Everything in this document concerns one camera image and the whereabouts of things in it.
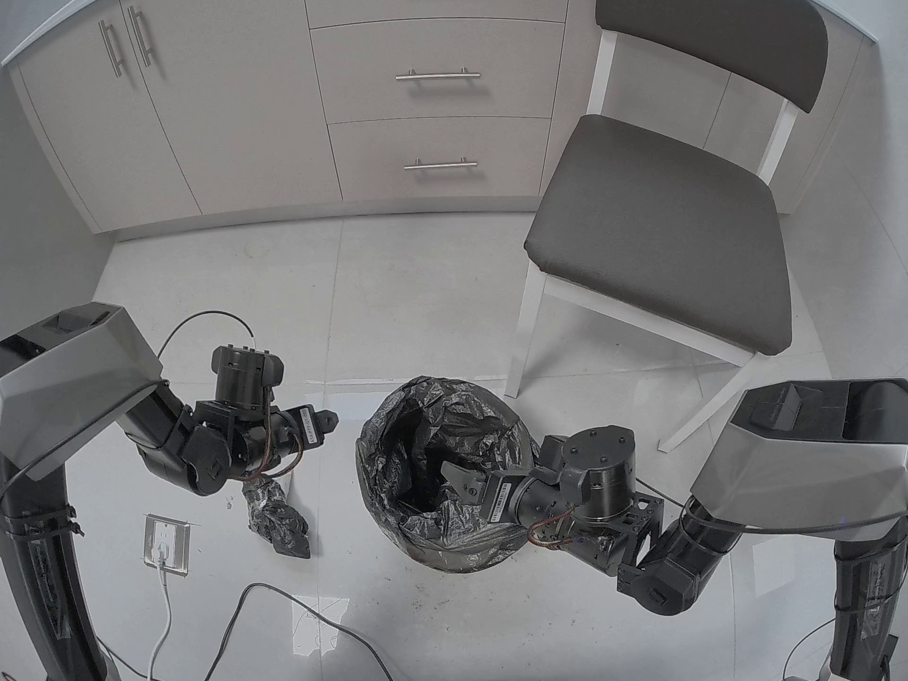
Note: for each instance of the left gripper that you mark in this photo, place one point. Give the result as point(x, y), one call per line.
point(298, 430)

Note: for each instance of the beige cabinet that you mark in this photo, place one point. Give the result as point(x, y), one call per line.
point(213, 96)

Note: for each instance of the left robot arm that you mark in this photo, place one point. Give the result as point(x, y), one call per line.
point(71, 380)

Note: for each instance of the white chair with grey cushions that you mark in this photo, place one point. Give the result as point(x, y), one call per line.
point(660, 238)

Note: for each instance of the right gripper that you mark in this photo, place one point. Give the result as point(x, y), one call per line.
point(503, 497)

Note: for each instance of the crumpled black plastic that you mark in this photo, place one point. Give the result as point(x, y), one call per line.
point(280, 522)

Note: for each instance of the black plastic bag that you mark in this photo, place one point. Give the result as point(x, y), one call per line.
point(454, 543)

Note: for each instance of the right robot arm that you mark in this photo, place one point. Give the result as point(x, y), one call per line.
point(816, 451)

